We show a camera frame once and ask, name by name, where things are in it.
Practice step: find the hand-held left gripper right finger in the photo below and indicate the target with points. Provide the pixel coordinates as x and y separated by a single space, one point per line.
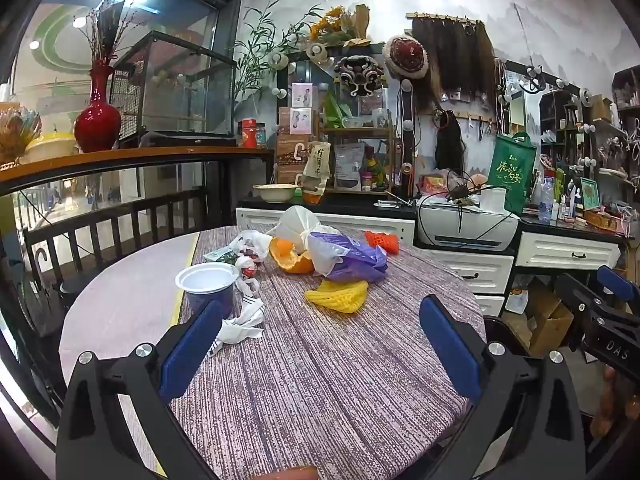
450 345

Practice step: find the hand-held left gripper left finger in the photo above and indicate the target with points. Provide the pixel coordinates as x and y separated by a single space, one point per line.
190 345

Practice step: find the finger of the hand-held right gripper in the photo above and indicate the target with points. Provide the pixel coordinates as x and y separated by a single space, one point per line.
620 285
577 297

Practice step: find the black trash bin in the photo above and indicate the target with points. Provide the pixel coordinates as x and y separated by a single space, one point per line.
500 332

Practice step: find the white striped plastic bag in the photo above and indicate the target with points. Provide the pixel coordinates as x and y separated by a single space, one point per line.
240 325

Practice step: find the green drink carton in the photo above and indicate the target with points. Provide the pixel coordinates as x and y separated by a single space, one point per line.
222 256

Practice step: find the orange foam fruit net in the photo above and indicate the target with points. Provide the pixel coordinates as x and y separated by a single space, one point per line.
382 241

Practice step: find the yellow foam fruit net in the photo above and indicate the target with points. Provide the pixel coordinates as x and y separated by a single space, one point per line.
335 297

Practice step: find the purple plastic bag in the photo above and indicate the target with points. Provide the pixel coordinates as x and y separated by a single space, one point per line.
355 262

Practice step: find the person's right hand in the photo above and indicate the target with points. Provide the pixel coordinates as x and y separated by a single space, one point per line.
607 400

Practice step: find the open cardboard box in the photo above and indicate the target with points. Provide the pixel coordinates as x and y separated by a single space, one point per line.
545 317

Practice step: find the wide white desk drawer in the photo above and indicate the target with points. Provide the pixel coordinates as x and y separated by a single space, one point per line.
565 252

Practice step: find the white bag orange print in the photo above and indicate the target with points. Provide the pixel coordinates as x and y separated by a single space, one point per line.
516 302

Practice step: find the carved wooden box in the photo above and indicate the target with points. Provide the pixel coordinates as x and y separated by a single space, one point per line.
602 220

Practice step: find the clear water bottle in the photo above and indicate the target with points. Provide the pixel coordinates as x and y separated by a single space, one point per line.
546 205

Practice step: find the green tumbler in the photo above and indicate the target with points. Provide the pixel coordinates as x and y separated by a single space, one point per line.
559 187

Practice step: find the white printer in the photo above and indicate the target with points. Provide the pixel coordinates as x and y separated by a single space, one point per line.
465 227

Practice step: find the orange peel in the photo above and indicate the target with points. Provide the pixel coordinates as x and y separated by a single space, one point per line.
289 259

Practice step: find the purple striped tablecloth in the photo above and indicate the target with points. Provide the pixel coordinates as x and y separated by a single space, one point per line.
325 385

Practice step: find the green tote bag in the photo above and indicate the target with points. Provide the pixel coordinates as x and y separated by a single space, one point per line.
512 175

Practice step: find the black railing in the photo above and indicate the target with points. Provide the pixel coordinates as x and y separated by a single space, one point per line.
100 230

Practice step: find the white cabinet front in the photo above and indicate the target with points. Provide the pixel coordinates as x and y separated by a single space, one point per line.
350 225

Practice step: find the cream bowl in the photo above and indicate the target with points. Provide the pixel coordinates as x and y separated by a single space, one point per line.
272 193

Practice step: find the brown wooden ledge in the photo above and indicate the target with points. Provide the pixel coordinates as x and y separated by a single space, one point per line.
125 157

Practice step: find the black wig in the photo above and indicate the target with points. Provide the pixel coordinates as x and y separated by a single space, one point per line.
450 142

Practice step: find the black vanity mirror with bulbs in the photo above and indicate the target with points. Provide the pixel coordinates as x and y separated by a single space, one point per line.
520 105
320 75

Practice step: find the dark wooden shelf unit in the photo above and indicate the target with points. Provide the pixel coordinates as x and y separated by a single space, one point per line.
625 80

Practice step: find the beige printed paper bag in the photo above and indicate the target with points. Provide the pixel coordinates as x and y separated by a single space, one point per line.
316 165

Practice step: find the red tin can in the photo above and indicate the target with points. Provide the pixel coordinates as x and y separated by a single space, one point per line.
252 134

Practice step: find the wooden rack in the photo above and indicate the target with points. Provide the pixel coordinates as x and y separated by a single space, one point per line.
357 132

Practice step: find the red ceramic vase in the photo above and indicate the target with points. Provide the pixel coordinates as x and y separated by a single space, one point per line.
97 125

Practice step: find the yellow plastic basin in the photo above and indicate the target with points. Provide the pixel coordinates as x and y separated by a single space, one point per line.
50 147

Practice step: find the black framed glass cage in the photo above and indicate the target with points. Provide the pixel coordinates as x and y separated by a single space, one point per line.
175 85

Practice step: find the pink box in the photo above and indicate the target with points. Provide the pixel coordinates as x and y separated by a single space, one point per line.
301 105

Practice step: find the brown hair extensions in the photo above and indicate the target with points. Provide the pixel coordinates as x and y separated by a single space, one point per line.
450 60

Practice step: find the golden dried flower bundle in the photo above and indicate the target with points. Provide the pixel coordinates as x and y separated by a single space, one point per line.
17 132

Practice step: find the carved mask decoration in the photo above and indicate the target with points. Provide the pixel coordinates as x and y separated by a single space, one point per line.
359 76

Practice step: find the red fur-trimmed hat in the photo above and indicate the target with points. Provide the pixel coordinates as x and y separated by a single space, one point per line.
406 55

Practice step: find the green bamboo plant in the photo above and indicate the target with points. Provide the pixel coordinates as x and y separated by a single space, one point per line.
255 55

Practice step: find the dried branches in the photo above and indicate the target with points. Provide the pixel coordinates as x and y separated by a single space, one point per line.
107 35

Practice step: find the sunflower bouquet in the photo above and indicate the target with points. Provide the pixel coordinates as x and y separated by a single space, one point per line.
332 22

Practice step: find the turquoise picture frame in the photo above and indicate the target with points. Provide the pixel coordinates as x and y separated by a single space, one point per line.
590 194

